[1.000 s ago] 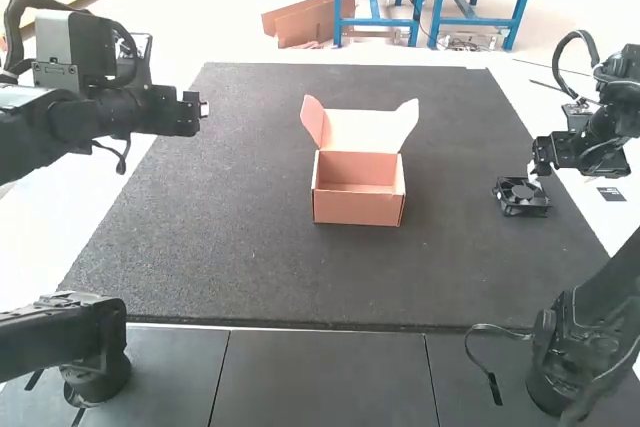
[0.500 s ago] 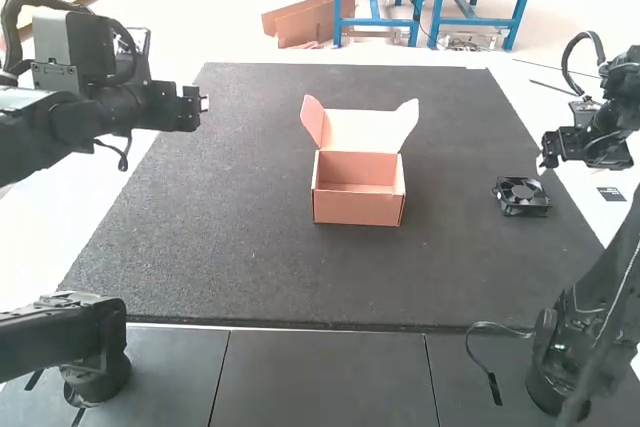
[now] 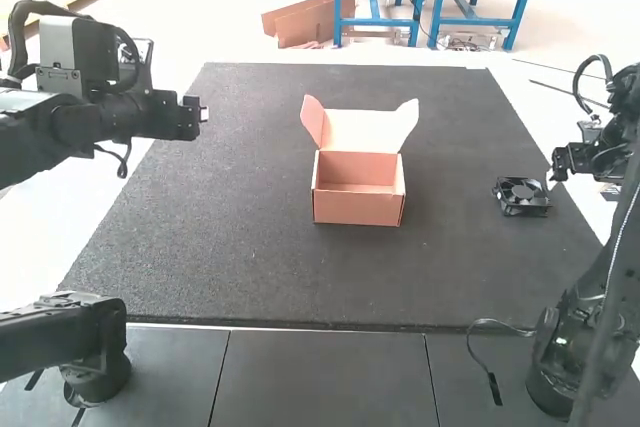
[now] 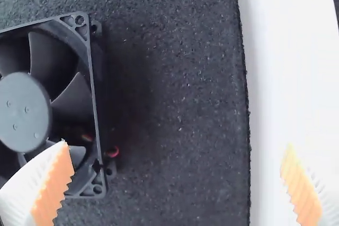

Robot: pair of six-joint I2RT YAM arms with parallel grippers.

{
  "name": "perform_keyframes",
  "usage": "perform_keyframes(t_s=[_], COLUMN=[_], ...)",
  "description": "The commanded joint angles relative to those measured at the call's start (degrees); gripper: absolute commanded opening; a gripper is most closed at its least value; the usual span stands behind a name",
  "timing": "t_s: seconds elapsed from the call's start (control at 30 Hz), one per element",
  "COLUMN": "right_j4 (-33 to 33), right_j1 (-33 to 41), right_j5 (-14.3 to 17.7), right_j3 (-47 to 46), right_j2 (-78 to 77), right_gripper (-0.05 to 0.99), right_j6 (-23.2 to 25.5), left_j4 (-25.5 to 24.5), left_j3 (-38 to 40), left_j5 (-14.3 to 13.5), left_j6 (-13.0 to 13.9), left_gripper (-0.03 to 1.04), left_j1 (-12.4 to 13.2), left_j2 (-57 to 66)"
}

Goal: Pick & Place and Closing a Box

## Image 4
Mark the black mat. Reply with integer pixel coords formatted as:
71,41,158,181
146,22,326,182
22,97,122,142
0,0,252,226

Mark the black label sticker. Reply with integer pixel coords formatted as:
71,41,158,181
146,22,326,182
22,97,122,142
326,0,339,35

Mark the black square fan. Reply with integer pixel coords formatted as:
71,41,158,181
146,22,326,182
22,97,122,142
0,11,121,200

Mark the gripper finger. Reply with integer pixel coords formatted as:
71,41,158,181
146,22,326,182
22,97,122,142
0,139,75,226
280,143,339,226

